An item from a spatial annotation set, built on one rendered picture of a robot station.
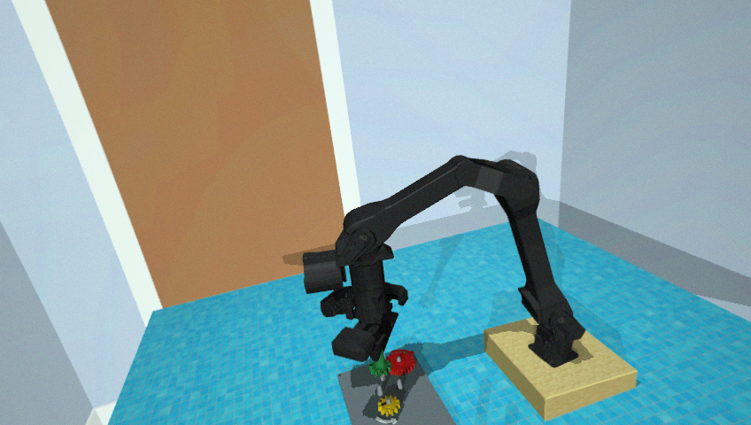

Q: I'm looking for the white curved arrow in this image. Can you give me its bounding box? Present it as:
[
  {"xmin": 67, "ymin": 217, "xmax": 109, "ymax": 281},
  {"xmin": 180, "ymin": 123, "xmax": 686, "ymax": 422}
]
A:
[{"xmin": 375, "ymin": 416, "xmax": 396, "ymax": 424}]

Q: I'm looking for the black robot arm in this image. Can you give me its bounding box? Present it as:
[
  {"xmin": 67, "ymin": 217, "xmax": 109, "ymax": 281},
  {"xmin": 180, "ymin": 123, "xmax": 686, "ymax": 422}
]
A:
[{"xmin": 303, "ymin": 155, "xmax": 586, "ymax": 367}]

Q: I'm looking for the green gear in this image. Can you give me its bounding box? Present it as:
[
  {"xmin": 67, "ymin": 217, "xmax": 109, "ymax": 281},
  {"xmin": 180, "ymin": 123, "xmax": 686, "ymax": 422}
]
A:
[{"xmin": 369, "ymin": 349, "xmax": 391, "ymax": 377}]

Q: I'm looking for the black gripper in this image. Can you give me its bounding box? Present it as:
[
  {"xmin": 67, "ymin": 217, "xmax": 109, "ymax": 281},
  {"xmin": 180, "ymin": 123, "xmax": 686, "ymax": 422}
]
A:
[{"xmin": 331, "ymin": 282, "xmax": 408, "ymax": 362}]

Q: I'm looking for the yellow gear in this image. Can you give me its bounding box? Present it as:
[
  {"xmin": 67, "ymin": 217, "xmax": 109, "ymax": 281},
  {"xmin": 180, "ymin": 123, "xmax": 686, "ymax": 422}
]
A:
[{"xmin": 378, "ymin": 395, "xmax": 400, "ymax": 417}]

